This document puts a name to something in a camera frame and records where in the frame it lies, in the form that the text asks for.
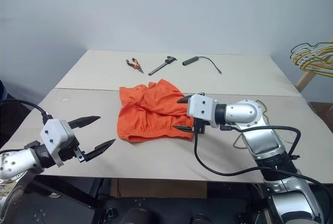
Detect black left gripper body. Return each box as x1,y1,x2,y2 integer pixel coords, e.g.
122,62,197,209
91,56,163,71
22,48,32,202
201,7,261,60
58,140,87,164

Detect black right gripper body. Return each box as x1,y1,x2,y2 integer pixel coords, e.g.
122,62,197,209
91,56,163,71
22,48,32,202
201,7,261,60
191,118,208,134

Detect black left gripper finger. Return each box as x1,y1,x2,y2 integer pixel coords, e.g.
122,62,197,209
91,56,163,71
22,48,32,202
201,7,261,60
83,139,117,163
68,116,101,131

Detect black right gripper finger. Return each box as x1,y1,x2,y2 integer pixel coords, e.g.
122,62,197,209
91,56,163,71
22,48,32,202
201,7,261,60
176,95,193,104
173,125,195,133

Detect orange shorts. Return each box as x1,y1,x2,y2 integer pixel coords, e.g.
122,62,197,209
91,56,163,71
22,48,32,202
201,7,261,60
117,78,196,144

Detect black caliper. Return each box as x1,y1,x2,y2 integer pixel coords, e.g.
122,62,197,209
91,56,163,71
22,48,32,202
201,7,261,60
148,56,177,76

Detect orange and black pliers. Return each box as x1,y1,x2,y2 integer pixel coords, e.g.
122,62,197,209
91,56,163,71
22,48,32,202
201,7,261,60
125,57,145,74

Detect dark rounded shape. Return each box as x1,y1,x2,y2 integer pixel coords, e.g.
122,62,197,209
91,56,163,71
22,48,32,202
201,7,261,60
124,207,153,224
190,213,209,224

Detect wooden clothes rack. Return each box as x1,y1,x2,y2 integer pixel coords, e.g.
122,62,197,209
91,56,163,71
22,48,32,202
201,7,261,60
294,61,333,91

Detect open brown cardboard box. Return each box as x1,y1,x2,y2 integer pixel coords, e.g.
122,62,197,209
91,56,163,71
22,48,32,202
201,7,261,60
309,101,333,123

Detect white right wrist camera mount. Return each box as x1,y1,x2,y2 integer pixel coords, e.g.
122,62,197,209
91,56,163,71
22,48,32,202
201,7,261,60
186,94,219,128

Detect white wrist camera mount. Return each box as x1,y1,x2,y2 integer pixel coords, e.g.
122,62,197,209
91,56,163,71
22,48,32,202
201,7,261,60
186,94,219,128
40,119,79,168

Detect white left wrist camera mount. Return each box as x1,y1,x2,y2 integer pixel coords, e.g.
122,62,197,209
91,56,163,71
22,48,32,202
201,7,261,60
40,119,79,168

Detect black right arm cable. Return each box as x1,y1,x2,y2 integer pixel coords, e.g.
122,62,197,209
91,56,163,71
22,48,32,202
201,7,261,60
193,124,326,218

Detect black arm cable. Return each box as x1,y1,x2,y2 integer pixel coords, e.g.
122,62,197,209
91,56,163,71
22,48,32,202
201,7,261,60
0,99,54,125
193,124,326,218

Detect black metal table frame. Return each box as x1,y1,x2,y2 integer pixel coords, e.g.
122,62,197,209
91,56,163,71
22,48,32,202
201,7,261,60
15,174,266,224

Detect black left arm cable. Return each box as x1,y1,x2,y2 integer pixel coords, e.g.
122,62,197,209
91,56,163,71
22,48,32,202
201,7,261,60
0,99,54,125

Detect bunch of wire hangers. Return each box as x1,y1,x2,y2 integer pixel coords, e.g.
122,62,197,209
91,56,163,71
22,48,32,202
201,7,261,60
289,41,333,76

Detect yellow wire hanger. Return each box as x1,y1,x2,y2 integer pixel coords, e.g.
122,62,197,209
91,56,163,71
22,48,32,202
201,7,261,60
291,45,333,70

